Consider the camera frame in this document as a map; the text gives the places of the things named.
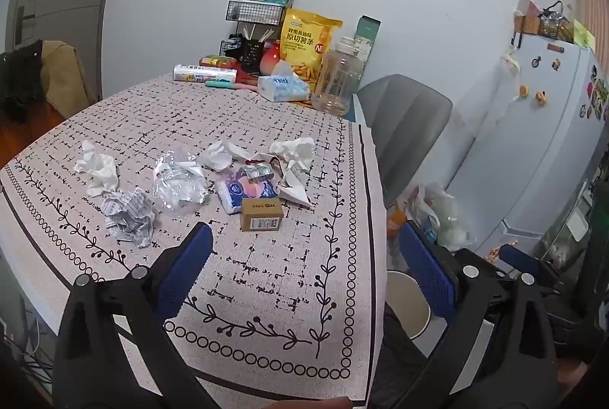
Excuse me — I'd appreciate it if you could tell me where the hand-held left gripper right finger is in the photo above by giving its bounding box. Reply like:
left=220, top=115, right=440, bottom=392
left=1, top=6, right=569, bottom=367
left=399, top=220, right=560, bottom=409

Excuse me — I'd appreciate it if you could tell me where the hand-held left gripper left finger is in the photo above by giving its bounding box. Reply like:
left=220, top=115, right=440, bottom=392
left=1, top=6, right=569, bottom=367
left=51, top=222, right=222, bottom=409

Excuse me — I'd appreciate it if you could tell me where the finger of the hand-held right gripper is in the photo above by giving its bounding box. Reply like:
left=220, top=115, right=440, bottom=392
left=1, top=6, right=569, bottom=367
left=499, top=244, right=572, bottom=296

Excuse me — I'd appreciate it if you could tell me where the white trash bin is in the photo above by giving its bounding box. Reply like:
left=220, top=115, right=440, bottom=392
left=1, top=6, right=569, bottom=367
left=386, top=270, right=433, bottom=340

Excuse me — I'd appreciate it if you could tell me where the clear plastic wrap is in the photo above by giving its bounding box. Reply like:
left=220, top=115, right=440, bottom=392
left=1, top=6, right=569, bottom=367
left=152, top=152, right=210, bottom=210

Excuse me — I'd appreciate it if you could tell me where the printed paper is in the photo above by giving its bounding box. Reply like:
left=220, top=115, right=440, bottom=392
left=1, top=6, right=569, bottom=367
left=101, top=187, right=158, bottom=248

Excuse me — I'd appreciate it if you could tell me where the purple tissue pack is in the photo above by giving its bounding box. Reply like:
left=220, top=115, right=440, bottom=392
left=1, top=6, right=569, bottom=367
left=214, top=168, right=279, bottom=214

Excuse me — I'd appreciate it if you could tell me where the small cardboard box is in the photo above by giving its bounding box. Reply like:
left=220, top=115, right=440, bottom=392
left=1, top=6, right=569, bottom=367
left=240, top=198, right=285, bottom=232

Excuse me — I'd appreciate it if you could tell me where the white paper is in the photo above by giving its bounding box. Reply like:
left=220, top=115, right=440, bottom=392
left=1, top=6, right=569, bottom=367
left=200, top=140, right=249, bottom=172

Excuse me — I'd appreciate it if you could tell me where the silver foil wrapper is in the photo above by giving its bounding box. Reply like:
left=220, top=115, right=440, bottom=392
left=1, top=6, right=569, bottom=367
left=244, top=164, right=274, bottom=182

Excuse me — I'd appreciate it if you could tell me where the red and white paper wrapper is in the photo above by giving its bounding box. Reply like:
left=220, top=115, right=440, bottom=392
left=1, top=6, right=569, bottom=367
left=245, top=154, right=316, bottom=208

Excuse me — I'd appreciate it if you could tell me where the white tissue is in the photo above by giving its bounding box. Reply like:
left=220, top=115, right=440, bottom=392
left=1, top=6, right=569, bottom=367
left=269, top=137, right=317, bottom=169
left=73, top=140, right=120, bottom=199

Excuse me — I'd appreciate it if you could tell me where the orange carton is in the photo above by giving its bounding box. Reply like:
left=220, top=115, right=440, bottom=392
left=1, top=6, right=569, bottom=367
left=387, top=209, right=406, bottom=239

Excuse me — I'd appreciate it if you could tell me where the white plastic bag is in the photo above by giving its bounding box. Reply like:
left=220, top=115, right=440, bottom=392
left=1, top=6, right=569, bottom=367
left=404, top=183, right=477, bottom=252

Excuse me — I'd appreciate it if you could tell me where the patterned pink tablecloth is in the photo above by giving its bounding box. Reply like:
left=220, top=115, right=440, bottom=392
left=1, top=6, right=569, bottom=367
left=0, top=73, right=388, bottom=406

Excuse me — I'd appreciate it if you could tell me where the white fridge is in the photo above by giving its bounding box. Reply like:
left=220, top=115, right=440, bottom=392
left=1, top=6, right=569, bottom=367
left=445, top=40, right=609, bottom=248

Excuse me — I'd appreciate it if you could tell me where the grey chair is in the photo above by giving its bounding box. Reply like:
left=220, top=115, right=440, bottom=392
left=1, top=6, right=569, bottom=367
left=356, top=74, right=454, bottom=200

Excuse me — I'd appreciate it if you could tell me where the group of fridge magnets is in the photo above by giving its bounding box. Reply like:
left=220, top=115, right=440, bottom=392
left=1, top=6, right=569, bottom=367
left=578, top=65, right=609, bottom=121

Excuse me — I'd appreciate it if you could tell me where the green and pink pen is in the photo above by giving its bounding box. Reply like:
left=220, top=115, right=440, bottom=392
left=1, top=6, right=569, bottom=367
left=204, top=79, right=260, bottom=92

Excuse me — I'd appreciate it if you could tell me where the white roll of bags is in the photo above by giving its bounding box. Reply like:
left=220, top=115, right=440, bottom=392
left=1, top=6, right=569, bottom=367
left=172, top=64, right=238, bottom=83

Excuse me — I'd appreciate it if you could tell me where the blue tissue box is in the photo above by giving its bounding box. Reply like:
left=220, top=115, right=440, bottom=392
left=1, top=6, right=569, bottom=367
left=257, top=61, right=311, bottom=102

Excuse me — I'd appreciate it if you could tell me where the clear glass jar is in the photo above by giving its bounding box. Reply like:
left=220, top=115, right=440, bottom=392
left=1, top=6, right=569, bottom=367
left=311, top=36, right=365, bottom=113

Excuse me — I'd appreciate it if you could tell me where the peach shaped ornament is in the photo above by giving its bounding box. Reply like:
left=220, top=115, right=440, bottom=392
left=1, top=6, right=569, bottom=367
left=259, top=42, right=285, bottom=74

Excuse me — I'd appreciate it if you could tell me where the black pen holder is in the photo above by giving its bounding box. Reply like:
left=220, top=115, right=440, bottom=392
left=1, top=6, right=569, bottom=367
left=238, top=26, right=267, bottom=64

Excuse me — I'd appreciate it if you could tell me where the brown coat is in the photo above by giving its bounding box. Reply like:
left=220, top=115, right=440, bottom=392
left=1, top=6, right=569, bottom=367
left=40, top=40, right=98, bottom=119

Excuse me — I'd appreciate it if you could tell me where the wicker basket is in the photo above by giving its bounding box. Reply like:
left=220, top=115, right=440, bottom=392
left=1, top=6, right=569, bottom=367
left=514, top=11, right=543, bottom=37

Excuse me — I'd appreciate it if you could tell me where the glass terrarium box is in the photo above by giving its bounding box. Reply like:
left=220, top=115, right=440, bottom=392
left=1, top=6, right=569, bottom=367
left=540, top=1, right=576, bottom=42

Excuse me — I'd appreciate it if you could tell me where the tall green box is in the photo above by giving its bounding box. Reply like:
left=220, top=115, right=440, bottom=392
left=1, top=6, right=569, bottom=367
left=353, top=15, right=381, bottom=58

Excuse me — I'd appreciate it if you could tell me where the yellow snack bag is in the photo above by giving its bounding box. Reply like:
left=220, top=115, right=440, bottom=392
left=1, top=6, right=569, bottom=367
left=278, top=8, right=343, bottom=98

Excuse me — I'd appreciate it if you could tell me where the black wire rack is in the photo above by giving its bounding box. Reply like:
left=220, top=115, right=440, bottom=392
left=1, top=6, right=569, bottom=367
left=220, top=0, right=286, bottom=67

